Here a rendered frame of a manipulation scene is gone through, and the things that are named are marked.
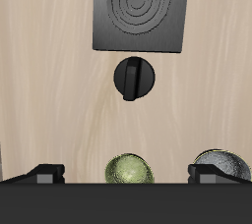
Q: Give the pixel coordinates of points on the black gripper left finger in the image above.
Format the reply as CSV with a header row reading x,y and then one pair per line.
x,y
46,173

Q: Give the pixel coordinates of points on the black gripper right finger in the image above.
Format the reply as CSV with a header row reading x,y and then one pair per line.
x,y
205,174

